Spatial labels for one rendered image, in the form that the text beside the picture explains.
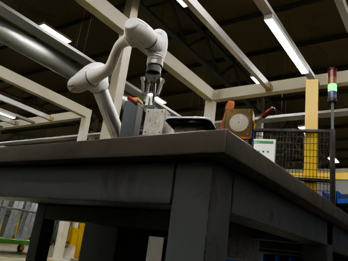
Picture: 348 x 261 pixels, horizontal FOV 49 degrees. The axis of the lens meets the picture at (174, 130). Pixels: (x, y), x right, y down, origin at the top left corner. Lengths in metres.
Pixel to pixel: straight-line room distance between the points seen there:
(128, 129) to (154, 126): 0.20
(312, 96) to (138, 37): 1.82
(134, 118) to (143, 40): 0.43
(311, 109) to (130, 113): 1.88
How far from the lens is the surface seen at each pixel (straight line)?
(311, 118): 3.26
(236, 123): 1.49
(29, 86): 8.51
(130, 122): 1.75
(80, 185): 0.85
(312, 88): 3.37
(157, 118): 1.59
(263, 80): 6.42
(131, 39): 1.95
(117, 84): 10.62
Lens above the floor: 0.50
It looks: 17 degrees up
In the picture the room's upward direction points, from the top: 7 degrees clockwise
